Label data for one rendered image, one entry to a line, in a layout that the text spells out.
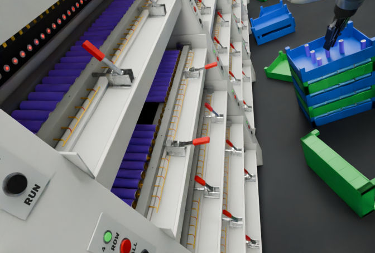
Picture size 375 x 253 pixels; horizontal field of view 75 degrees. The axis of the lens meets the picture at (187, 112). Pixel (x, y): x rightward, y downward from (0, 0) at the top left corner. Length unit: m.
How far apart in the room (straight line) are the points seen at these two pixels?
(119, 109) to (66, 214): 0.16
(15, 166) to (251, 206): 0.94
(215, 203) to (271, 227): 0.56
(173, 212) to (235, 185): 0.47
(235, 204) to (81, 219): 0.65
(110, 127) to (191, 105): 0.31
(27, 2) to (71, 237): 0.25
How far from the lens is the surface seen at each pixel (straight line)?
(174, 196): 0.48
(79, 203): 0.30
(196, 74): 0.71
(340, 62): 1.23
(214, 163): 0.74
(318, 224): 1.19
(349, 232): 1.18
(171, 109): 0.59
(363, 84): 1.36
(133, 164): 0.52
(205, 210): 0.67
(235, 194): 0.90
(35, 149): 0.27
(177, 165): 0.52
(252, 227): 1.06
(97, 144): 0.35
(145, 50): 0.50
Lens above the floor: 1.11
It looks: 37 degrees down
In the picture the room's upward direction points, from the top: 33 degrees counter-clockwise
